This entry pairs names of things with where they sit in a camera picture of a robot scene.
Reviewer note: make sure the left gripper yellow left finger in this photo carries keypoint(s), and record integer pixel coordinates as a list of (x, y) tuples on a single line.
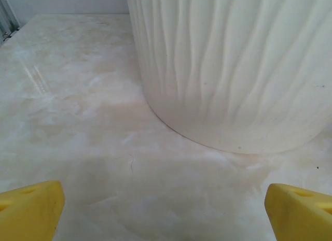
[(28, 212)]

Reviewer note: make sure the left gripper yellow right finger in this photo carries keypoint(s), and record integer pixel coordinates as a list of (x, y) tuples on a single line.
[(301, 215)]

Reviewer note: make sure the white ribbed waste bin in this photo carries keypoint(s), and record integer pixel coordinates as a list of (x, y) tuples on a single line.
[(220, 70)]

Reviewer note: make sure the left aluminium frame post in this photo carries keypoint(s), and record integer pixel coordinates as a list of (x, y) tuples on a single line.
[(6, 15)]

